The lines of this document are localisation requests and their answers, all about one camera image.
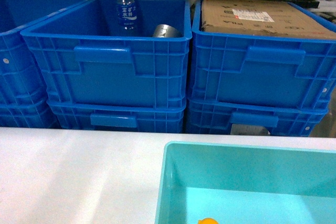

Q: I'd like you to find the brown cardboard box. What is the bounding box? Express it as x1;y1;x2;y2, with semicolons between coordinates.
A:
201;0;335;40

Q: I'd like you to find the blue crate bottom right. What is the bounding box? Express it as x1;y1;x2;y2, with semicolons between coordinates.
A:
186;99;328;137

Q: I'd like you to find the blue crate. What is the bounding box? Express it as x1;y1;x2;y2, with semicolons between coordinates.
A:
188;0;335;110
1;0;85;106
21;0;192;109
1;98;60;129
186;99;328;137
47;100;185;133

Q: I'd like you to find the grey metal cup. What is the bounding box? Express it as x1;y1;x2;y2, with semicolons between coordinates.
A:
152;24;183;38

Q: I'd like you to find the blue crate top right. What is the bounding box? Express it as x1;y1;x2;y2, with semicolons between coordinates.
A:
188;0;335;110

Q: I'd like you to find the blue crate top middle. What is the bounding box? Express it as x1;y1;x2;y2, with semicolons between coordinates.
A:
21;0;192;109

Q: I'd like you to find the blue water bottle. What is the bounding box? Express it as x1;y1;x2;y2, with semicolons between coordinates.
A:
117;0;139;37

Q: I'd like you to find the blue crate bottom middle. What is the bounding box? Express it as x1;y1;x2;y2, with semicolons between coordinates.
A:
47;100;185;133

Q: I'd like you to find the teal plastic bin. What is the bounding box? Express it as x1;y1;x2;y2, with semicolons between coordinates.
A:
155;142;335;223

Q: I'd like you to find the yellow rubber duck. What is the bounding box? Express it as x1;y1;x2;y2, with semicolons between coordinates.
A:
197;217;218;224

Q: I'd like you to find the blue crate bottom left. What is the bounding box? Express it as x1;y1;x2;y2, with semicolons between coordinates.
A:
1;98;60;129

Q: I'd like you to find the blue crate top left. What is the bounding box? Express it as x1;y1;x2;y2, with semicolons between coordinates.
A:
1;0;85;106

